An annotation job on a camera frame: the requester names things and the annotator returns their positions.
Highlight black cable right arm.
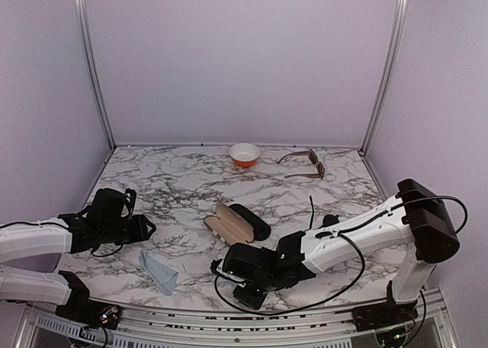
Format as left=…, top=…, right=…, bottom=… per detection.
left=213, top=195, right=468, bottom=317

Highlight brown translucent sunglasses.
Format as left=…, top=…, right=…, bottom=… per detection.
left=276, top=149, right=326, bottom=180

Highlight white bowl orange outside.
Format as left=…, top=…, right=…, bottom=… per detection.
left=229, top=143, right=261, bottom=168

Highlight aluminium frame post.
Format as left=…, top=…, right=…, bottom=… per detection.
left=359, top=0, right=409, bottom=157
left=74, top=0, right=117, bottom=153

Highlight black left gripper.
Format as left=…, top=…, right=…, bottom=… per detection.
left=101, top=214, right=156, bottom=245

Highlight brown striped glasses case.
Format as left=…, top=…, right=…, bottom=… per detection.
left=203, top=202, right=255, bottom=247

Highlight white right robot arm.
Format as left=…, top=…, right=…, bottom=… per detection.
left=220, top=179, right=461, bottom=324

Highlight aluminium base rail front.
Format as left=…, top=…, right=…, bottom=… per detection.
left=14, top=289, right=458, bottom=347

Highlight aluminium frame post left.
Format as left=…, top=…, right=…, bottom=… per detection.
left=74, top=0, right=117, bottom=153

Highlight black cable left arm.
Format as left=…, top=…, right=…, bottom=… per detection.
left=0, top=220, right=125, bottom=258

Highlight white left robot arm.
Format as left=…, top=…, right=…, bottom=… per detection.
left=1, top=188, right=156, bottom=321

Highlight aluminium frame rail back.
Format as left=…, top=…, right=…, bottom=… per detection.
left=113, top=141, right=363, bottom=149

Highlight light blue cleaning cloth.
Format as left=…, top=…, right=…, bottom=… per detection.
left=139, top=250, right=178, bottom=296

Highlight black aviator sunglasses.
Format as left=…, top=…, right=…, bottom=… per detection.
left=308, top=195, right=340, bottom=230

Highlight aluminium frame post right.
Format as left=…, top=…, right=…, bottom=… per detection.
left=359, top=0, right=409, bottom=157

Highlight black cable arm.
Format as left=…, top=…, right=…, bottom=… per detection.
left=213, top=195, right=468, bottom=317
left=0, top=220, right=125, bottom=258

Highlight black woven glasses case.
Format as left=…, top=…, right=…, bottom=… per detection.
left=230, top=203, right=271, bottom=241

